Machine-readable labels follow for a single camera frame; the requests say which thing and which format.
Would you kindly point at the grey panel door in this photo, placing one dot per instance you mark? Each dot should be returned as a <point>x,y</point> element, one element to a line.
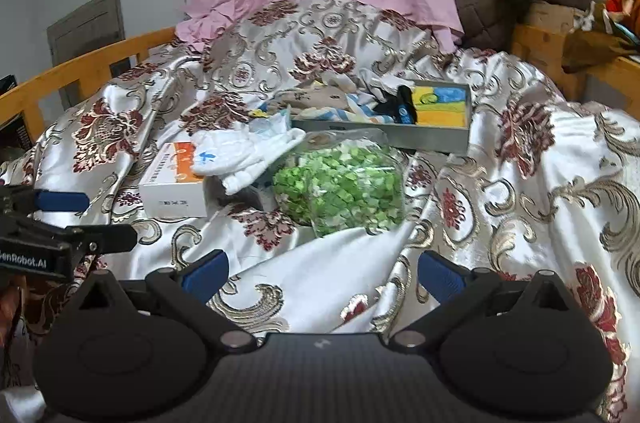
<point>87,38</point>

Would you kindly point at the dark box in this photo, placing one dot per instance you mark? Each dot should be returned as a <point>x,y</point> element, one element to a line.
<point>12,123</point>

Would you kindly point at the pastel striped sock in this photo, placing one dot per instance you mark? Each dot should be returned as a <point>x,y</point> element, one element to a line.
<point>365,110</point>

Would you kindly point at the floral satin blanket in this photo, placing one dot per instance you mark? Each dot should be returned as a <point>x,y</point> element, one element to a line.
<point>500,203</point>

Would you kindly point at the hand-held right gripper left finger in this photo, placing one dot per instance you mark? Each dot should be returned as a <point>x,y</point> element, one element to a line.
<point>205,275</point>

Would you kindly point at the white and orange box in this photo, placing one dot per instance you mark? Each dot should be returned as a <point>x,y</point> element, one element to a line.
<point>172,188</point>

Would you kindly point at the black printed cloth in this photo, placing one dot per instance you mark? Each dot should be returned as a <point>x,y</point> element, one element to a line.
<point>397,105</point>

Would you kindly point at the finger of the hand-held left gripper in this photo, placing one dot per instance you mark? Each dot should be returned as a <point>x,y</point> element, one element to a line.
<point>107,237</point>
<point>62,201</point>

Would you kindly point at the bag of green pieces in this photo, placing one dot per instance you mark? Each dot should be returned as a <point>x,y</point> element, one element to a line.
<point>345,188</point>

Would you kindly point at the yellow picture tray box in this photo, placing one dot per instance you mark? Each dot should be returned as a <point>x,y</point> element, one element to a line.
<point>435,130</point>

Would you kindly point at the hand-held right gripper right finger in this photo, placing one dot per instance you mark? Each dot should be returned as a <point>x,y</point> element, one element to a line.
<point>442,275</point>

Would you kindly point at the olive printed bag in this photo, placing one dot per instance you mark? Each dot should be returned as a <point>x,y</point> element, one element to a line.
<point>592,45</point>

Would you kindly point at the curved wooden bed rail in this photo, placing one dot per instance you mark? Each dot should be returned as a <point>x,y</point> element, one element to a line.
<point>85,68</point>

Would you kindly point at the white glove with blue mark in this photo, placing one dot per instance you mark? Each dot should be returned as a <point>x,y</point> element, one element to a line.
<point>245,155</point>

